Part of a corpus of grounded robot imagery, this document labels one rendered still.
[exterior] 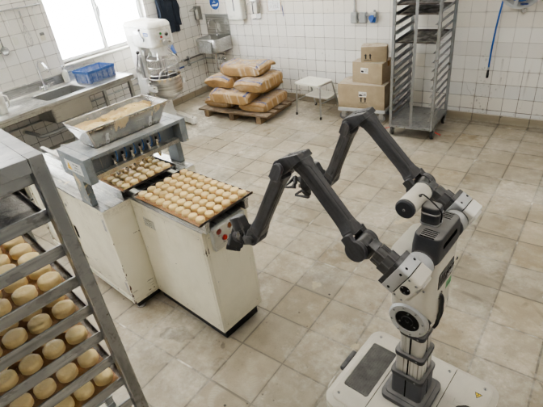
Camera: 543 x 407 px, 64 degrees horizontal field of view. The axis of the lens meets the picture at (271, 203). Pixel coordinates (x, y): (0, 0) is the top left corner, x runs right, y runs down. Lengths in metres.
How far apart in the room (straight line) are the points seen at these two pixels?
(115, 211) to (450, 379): 2.04
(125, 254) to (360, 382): 1.62
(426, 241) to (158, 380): 1.83
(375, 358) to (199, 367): 1.04
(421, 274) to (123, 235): 1.97
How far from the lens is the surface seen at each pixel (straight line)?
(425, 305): 1.72
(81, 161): 2.65
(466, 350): 2.85
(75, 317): 1.15
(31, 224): 1.01
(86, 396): 1.35
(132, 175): 2.95
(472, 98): 5.70
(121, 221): 2.86
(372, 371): 2.34
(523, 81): 5.55
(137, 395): 1.36
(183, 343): 2.94
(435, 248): 1.54
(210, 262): 2.44
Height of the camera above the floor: 2.12
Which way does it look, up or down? 31 degrees down
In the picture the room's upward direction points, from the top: 7 degrees counter-clockwise
